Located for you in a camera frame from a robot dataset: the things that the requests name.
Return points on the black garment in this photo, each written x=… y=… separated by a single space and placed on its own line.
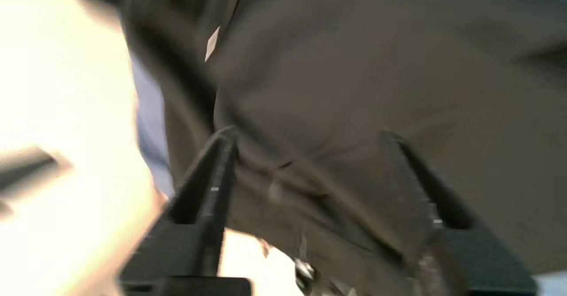
x=354 y=65

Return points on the blue bed sheet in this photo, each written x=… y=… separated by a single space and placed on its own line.
x=150 y=123

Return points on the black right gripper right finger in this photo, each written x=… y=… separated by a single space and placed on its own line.
x=478 y=256

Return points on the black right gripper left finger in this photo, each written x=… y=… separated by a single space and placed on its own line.
x=186 y=251

